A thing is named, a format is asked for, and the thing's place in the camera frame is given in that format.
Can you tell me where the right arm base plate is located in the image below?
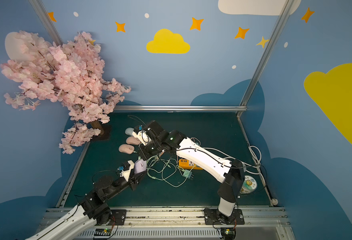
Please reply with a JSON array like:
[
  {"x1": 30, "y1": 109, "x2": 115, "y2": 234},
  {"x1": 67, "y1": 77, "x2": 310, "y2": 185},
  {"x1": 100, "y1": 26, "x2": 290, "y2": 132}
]
[{"x1": 203, "y1": 208, "x2": 245, "y2": 225}]

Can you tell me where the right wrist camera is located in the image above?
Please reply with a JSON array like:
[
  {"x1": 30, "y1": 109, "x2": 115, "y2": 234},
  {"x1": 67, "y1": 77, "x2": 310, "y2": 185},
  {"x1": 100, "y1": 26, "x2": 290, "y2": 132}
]
[{"x1": 132, "y1": 126, "x2": 152, "y2": 146}]

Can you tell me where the pink cherry blossom tree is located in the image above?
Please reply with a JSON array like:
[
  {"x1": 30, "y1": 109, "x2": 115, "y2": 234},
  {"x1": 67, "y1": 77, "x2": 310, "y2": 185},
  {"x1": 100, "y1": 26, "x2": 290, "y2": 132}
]
[{"x1": 1, "y1": 31, "x2": 131, "y2": 155}]

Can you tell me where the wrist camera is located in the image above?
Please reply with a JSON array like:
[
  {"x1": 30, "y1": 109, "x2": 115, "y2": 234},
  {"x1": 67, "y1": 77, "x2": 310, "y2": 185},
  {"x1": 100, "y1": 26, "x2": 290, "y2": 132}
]
[
  {"x1": 132, "y1": 126, "x2": 152, "y2": 146},
  {"x1": 117, "y1": 160, "x2": 135, "y2": 182}
]

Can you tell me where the green charging cable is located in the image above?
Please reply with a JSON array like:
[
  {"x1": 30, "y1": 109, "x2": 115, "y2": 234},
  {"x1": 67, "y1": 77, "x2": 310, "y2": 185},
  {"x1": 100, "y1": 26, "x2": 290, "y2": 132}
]
[{"x1": 145, "y1": 152, "x2": 195, "y2": 189}]

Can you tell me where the pink wireless mouse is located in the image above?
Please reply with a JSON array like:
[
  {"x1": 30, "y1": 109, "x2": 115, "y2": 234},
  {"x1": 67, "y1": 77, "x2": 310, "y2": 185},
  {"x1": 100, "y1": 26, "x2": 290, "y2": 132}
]
[
  {"x1": 119, "y1": 144, "x2": 135, "y2": 155},
  {"x1": 126, "y1": 136, "x2": 142, "y2": 146}
]

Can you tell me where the teal charger with green cable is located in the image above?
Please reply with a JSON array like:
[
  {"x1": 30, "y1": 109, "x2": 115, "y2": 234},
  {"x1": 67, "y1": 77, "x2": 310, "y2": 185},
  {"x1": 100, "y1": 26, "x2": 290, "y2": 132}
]
[{"x1": 183, "y1": 170, "x2": 194, "y2": 179}]

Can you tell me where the orange power strip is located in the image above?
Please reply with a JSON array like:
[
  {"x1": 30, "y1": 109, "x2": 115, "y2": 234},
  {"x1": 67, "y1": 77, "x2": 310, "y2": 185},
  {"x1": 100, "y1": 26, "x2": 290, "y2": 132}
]
[{"x1": 178, "y1": 159, "x2": 203, "y2": 170}]

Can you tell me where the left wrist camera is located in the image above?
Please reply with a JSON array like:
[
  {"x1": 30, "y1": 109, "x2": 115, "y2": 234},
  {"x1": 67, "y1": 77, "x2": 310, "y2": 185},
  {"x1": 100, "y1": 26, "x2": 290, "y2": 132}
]
[{"x1": 117, "y1": 160, "x2": 135, "y2": 182}]

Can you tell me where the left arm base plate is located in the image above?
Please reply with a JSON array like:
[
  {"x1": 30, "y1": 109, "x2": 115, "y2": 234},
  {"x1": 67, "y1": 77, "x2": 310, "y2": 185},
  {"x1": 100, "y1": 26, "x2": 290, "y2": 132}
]
[{"x1": 97, "y1": 209, "x2": 127, "y2": 226}]

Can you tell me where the lilac wireless mouse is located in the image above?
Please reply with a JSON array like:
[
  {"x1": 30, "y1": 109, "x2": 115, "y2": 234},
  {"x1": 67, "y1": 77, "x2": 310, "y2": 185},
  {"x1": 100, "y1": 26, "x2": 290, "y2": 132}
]
[{"x1": 134, "y1": 159, "x2": 147, "y2": 174}]

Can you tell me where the aluminium frame rail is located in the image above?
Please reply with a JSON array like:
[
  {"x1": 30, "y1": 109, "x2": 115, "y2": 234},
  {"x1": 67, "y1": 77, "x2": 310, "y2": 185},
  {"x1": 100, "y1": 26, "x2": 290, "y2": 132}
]
[{"x1": 114, "y1": 105, "x2": 247, "y2": 112}]

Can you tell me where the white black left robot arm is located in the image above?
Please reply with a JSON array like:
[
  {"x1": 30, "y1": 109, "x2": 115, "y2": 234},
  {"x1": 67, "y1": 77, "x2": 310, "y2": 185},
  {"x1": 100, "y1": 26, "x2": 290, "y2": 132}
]
[{"x1": 29, "y1": 170, "x2": 147, "y2": 240}]

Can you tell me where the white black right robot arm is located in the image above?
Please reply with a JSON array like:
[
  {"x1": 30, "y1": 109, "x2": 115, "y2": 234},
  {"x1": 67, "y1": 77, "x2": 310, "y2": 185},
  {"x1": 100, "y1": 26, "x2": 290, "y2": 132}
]
[{"x1": 132, "y1": 121, "x2": 246, "y2": 217}]

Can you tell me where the pale green wireless mouse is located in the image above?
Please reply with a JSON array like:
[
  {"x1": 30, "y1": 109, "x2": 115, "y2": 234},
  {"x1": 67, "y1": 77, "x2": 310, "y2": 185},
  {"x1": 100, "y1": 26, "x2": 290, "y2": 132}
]
[{"x1": 125, "y1": 128, "x2": 134, "y2": 136}]

